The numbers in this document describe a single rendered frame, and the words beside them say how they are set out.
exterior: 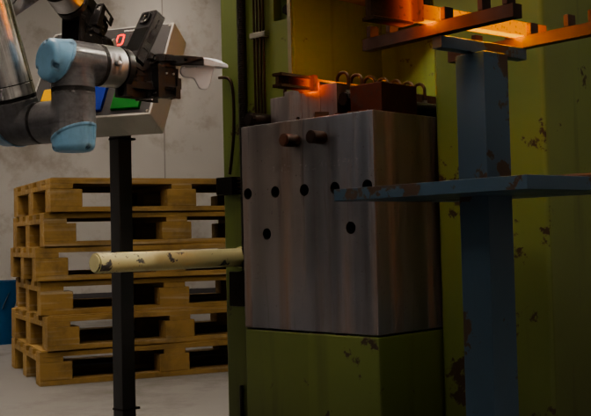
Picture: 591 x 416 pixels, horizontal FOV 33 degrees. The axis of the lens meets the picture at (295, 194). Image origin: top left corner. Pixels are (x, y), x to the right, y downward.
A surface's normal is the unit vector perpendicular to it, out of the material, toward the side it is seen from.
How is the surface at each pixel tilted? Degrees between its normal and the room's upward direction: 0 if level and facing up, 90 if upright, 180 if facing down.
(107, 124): 150
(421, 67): 90
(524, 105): 90
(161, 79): 90
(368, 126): 90
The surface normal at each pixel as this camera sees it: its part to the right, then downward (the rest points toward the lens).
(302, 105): -0.70, -0.01
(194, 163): 0.40, -0.05
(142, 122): -0.14, 0.85
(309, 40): 0.72, -0.04
